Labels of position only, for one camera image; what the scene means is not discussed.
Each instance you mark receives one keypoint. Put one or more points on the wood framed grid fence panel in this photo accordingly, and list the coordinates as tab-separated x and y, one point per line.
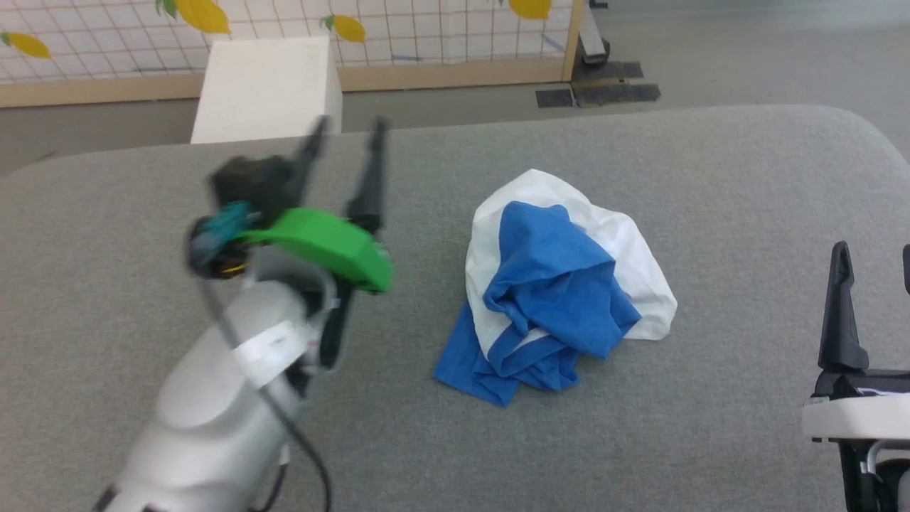
441	75

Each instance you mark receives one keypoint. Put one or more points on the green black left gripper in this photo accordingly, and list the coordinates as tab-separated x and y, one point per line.
327	242

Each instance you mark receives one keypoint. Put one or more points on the blue and white t-shirt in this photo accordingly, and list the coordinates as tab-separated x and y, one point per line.
554	263

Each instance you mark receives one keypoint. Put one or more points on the white rectangular box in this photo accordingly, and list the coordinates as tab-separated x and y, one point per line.
266	89

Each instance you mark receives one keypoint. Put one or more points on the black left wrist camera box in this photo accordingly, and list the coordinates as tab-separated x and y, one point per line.
252	181

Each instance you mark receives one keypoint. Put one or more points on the black floor mat piece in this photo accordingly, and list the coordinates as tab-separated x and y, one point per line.
611	70

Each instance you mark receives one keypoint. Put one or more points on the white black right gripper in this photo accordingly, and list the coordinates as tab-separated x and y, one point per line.
860	418

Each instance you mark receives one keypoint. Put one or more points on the small black tape patch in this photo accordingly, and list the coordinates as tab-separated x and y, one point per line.
554	97

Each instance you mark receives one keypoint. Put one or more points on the grey metal stand foot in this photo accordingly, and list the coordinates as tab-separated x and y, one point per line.
593	39

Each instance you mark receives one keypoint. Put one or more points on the yellow lemon decoration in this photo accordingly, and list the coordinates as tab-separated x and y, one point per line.
202	14
348	28
530	7

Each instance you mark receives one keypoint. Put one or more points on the long black tape patch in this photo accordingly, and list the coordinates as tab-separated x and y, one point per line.
618	94

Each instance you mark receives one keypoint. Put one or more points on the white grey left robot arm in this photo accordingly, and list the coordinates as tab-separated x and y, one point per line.
213	398

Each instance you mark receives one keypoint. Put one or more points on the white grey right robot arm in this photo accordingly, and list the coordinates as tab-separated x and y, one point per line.
857	476

